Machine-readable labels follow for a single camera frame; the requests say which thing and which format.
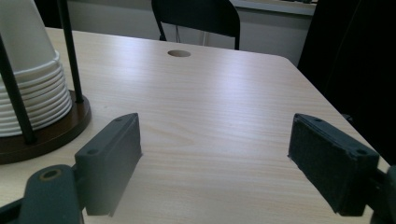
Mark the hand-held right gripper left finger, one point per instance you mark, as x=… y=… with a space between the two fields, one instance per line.
x=109 y=161

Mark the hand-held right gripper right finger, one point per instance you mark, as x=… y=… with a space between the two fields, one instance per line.
x=330 y=168

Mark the dark wooden cup holder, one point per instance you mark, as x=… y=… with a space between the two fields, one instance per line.
x=63 y=130

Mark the dark curtain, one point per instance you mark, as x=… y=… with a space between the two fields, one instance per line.
x=358 y=62

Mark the stack of white paper cups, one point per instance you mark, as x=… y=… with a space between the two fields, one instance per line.
x=26 y=40

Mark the grey ledge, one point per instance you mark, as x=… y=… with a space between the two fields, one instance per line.
x=277 y=6

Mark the black chair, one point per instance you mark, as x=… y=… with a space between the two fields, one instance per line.
x=199 y=15

